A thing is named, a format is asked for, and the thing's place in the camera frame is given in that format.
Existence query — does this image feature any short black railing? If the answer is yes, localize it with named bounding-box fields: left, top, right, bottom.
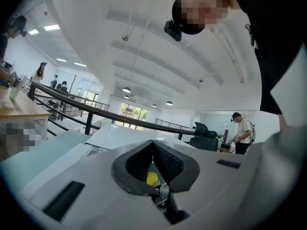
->
left=155, top=118, right=193, bottom=130

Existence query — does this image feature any wooden desk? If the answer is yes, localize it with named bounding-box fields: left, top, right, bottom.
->
left=0, top=85, right=52, bottom=161

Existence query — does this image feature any white box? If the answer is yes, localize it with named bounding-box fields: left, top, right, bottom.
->
left=9, top=75, right=24, bottom=101

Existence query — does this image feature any large glass window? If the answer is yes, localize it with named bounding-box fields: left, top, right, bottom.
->
left=115, top=102, right=149, bottom=131

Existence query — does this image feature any person's left forearm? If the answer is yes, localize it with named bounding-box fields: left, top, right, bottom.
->
left=277, top=113, right=288, bottom=132

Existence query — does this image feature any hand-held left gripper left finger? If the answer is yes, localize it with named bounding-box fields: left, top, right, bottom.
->
left=110, top=139, right=159, bottom=196

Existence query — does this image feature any yellow corn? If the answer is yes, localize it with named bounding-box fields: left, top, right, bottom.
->
left=146, top=172, right=161, bottom=187

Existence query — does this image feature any black office chair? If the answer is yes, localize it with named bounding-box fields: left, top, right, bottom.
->
left=189, top=121, right=219, bottom=152

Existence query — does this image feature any person's head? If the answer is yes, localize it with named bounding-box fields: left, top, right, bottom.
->
left=171, top=0, right=232, bottom=35

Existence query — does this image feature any black metal railing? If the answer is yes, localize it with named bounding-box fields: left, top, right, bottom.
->
left=27, top=81, right=201, bottom=141

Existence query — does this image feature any white glossy table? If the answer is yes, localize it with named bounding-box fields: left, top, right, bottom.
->
left=84, top=123, right=195, bottom=151

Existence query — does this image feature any dark coat stand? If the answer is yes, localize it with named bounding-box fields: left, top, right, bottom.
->
left=69, top=74, right=77, bottom=94

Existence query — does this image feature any person's black shirt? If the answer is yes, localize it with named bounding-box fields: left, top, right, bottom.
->
left=229, top=0, right=307, bottom=115

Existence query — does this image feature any white ceiling light track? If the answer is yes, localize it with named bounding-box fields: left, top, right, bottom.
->
left=210, top=26, right=246, bottom=84

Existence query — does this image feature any black head camera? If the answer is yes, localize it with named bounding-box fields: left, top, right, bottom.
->
left=164, top=20, right=183, bottom=42

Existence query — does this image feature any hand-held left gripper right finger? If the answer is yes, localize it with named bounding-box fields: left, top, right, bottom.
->
left=153, top=140, right=201, bottom=193

